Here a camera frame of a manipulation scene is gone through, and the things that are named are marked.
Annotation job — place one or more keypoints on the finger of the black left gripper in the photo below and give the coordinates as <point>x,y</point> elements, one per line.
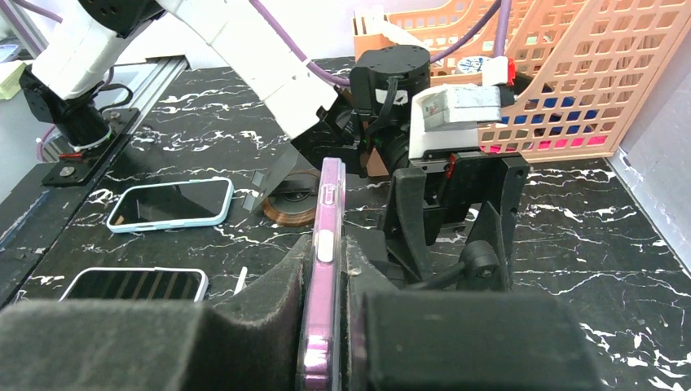
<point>497,229</point>
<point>413,226</point>

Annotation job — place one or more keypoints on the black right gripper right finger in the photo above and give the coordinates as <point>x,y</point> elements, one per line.
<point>399,339</point>

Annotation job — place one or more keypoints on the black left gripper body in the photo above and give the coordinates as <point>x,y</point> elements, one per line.
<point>453,181</point>

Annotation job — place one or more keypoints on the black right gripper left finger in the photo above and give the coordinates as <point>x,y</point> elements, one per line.
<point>250,342</point>

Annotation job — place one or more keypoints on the phone with purple clear case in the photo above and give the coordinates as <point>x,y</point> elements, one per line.
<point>319,354</point>

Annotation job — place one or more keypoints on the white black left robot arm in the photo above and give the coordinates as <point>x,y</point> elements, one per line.
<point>207,123</point>

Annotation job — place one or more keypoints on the black folding phone stand left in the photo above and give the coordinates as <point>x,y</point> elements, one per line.
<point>284,193</point>

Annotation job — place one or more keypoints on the phone with lilac case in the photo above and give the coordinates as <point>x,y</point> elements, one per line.
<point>138,283</point>

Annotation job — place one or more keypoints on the phone with blue case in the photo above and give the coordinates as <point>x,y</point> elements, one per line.
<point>172,205</point>

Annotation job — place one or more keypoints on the round tin blue white label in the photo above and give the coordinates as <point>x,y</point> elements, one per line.
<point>471,64</point>

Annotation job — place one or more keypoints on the orange plastic file organizer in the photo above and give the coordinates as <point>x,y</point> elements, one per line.
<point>584,68</point>

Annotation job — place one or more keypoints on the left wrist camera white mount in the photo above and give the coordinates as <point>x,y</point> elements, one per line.
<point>447,117</point>

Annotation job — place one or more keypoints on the aluminium frame rail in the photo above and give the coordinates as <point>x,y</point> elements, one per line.
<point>147,81</point>

